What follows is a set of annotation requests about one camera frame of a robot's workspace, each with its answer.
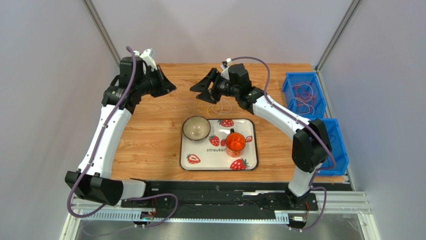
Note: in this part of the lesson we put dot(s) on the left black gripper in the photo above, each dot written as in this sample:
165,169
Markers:
165,86

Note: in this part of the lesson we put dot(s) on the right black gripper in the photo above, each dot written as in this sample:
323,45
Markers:
213,86

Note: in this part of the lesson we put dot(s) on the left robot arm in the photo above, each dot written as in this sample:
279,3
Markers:
92,181

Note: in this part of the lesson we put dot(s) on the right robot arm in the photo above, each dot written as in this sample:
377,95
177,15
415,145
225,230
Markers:
310,142

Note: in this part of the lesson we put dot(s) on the beige ceramic bowl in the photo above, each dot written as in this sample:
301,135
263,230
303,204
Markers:
196,128

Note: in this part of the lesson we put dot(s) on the orange transparent mug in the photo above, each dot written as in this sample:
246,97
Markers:
235,144

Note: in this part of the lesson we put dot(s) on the white strawberry tray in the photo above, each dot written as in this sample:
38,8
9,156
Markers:
210,153

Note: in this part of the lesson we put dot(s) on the far blue plastic bin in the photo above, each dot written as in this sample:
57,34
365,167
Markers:
303,94

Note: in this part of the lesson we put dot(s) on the blue plastic bin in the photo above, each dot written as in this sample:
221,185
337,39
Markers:
338,149
303,94

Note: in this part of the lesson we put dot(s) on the near blue plastic bin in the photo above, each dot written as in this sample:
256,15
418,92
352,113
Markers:
338,149

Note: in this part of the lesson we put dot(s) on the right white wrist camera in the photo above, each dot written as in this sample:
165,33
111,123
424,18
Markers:
226,65

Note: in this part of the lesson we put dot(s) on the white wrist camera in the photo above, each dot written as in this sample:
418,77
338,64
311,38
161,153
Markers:
226,65
147,56

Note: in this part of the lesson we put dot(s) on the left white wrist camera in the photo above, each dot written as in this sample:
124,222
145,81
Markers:
147,56

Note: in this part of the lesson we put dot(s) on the aluminium frame rail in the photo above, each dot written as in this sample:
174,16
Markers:
330,203

